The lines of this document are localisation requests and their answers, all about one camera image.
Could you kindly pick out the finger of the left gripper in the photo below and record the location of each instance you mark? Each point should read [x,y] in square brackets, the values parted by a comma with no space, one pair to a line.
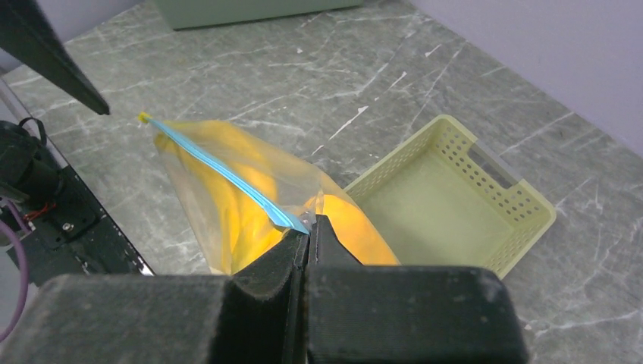
[27,35]

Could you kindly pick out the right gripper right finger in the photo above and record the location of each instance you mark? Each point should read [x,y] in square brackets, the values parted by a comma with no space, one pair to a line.
[359,313]

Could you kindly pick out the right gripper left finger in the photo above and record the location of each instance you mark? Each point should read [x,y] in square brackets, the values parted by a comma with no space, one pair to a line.
[240,318]

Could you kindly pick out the pale green perforated basket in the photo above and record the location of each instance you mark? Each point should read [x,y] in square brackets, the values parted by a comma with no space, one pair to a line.
[444,198]

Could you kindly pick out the clear zip top bag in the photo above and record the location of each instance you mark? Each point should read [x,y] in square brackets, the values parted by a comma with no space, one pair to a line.
[300,185]

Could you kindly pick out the yellow bananas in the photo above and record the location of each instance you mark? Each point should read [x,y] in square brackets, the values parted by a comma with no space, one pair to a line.
[230,228]

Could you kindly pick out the yellow bell pepper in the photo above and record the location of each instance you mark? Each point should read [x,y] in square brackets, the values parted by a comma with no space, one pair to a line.
[355,231]

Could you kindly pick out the clear lidded storage box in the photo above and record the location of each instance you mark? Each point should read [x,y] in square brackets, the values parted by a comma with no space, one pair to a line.
[184,14]

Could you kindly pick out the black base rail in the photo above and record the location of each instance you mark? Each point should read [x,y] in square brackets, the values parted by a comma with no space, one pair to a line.
[64,229]

